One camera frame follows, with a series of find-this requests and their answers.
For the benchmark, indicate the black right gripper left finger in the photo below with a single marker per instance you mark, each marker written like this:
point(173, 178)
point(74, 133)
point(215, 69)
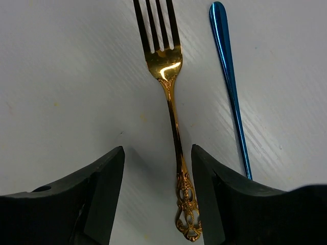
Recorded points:
point(76, 209)

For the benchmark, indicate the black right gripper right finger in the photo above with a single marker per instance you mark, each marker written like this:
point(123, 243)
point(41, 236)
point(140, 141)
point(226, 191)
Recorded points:
point(236, 210)

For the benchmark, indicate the ornate gold fork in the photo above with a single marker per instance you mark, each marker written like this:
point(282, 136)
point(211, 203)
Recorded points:
point(165, 65)

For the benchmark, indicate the blue metal fork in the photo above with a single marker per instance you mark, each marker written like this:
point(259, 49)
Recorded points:
point(220, 30)

